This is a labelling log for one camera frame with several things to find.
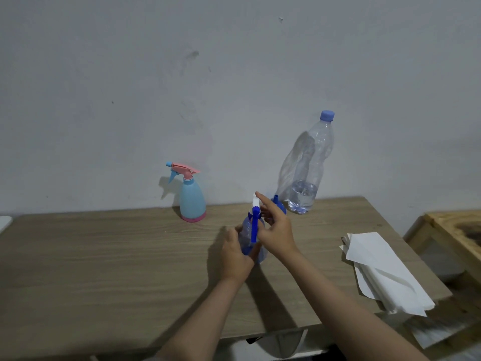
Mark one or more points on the white paper towels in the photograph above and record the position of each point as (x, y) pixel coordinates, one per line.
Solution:
(379, 266)

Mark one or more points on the blue plastic funnel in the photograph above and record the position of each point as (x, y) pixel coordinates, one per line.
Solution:
(279, 203)

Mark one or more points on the person's right forearm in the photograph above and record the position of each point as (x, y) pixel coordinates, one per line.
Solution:
(338, 308)

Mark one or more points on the dark blue spray bottle body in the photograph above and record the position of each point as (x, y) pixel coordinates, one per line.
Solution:
(245, 233)

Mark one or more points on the light wooden stool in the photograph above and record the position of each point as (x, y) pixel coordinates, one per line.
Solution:
(443, 221)

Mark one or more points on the person's left hand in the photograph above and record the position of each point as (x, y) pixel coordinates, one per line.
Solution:
(235, 263)

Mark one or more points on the white cabinet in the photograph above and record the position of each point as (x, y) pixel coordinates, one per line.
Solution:
(4, 223)

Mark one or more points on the person's right hand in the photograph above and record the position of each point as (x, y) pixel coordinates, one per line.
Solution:
(280, 236)

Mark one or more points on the blue bottle cap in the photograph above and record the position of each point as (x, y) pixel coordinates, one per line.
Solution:
(327, 115)

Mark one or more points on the pink spray trigger head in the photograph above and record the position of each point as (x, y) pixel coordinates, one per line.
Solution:
(184, 169)

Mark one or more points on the person's left forearm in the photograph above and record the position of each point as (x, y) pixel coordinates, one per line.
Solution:
(203, 323)

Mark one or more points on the clear plastic water bottle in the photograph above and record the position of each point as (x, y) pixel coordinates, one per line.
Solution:
(312, 157)

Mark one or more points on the light blue spray bottle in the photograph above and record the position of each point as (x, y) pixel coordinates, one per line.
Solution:
(191, 201)

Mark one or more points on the white blue trigger sprayer head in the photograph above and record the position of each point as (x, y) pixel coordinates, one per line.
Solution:
(255, 225)

